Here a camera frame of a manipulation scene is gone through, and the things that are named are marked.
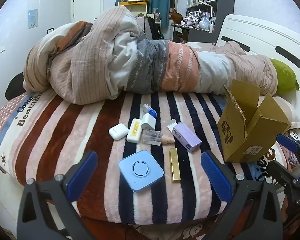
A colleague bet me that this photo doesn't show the gold lipstick tube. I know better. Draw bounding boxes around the gold lipstick tube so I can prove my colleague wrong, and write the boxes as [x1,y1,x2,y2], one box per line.
[169,148,181,183]

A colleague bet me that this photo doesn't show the dark chair back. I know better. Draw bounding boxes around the dark chair back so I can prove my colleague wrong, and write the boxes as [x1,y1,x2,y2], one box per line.
[5,72,25,101]

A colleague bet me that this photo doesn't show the clear-capped beige foundation bottle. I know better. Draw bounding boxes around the clear-capped beige foundation bottle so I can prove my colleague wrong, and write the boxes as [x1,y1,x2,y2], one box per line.
[142,129,176,146]

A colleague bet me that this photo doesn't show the striped fleece blanket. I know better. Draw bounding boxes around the striped fleece blanket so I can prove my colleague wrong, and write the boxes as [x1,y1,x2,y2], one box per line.
[0,89,300,226]

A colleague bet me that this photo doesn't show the black hanging clothes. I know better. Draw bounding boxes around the black hanging clothes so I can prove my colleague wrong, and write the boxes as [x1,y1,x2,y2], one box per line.
[147,17,163,41]

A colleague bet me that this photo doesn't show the blue square device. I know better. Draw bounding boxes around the blue square device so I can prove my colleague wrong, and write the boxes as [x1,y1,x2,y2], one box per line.
[118,150,164,193]

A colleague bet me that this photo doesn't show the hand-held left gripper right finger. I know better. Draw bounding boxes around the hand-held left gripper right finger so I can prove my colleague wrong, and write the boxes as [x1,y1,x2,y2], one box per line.
[201,150,283,240]

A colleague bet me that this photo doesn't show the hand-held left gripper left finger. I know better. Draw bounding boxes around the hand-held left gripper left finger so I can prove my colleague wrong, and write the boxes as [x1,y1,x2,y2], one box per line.
[17,150,98,240]

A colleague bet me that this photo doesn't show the white bed headboard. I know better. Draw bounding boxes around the white bed headboard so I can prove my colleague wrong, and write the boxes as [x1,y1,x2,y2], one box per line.
[216,14,300,123]

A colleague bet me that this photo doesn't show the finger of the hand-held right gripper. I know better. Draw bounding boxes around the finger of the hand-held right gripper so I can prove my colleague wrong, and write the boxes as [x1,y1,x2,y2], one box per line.
[277,133,300,170]
[266,159,300,193]

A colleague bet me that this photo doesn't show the yellow shelf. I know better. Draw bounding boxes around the yellow shelf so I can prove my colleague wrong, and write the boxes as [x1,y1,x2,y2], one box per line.
[118,0,148,15]

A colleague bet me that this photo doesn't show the pink and grey quilt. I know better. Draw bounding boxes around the pink and grey quilt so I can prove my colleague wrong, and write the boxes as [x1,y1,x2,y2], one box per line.
[22,5,278,105]

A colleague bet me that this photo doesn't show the grey bookshelf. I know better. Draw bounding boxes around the grey bookshelf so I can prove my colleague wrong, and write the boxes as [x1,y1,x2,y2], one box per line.
[186,0,235,44]

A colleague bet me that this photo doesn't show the wall poster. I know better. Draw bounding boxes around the wall poster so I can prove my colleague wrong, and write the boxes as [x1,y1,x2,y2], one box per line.
[28,9,39,29]

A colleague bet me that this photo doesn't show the white door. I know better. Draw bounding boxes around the white door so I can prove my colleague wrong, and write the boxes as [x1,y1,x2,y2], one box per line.
[71,0,102,23]

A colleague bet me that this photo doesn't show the beige pillow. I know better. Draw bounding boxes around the beige pillow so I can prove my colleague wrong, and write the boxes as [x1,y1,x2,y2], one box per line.
[272,94,300,131]

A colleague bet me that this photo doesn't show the green pillow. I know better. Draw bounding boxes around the green pillow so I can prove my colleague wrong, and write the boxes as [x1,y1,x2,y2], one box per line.
[269,58,299,96]

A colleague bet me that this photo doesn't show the small white plastic case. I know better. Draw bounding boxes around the small white plastic case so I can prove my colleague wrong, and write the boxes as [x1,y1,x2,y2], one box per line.
[140,113,157,131]

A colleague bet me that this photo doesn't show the brown cardboard box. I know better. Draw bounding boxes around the brown cardboard box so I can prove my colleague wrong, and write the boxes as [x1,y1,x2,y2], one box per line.
[217,79,292,163]

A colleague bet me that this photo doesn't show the white box with yellow label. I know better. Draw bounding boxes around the white box with yellow label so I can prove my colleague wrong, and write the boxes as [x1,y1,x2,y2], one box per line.
[126,118,143,143]

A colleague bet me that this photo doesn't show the purple carton box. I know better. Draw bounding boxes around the purple carton box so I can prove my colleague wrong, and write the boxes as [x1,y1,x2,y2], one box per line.
[167,120,202,154]

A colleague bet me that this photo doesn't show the white earbuds case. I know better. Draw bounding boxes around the white earbuds case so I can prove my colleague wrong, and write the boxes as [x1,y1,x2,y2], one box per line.
[109,123,129,141]

